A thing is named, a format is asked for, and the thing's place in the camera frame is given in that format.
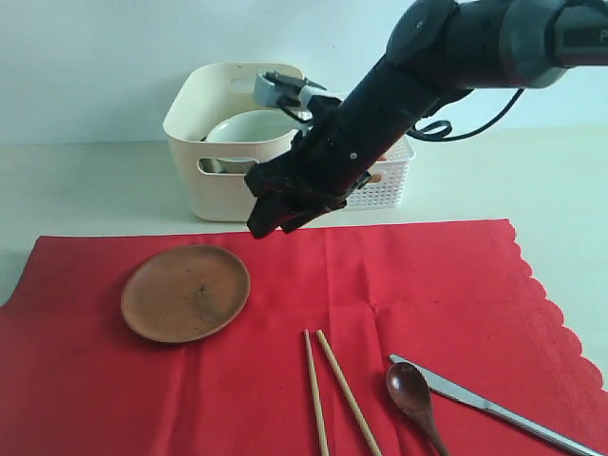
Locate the silver table knife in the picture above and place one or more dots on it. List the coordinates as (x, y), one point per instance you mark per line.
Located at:
(459, 394)

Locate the dark wooden spoon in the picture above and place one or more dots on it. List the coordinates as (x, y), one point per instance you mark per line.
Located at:
(409, 391)

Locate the pale green ceramic bowl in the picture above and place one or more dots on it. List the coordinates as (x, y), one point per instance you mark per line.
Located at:
(255, 126)

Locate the red table cloth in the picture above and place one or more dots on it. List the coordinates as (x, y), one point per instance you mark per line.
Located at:
(454, 297)

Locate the cream plastic bin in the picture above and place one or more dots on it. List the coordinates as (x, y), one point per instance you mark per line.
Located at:
(211, 94)

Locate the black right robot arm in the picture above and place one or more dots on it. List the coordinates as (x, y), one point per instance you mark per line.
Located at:
(437, 54)

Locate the brown wooden plate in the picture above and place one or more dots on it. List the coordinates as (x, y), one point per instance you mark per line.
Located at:
(185, 293)

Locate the white perforated plastic basket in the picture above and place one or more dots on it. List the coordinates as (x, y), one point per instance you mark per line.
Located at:
(388, 179)

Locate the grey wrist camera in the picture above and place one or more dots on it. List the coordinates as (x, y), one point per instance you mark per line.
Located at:
(274, 89)

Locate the wooden chopstick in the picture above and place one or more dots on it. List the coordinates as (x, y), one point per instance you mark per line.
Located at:
(345, 387)
(315, 393)

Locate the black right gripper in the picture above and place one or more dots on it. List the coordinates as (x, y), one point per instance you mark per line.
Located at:
(327, 161)

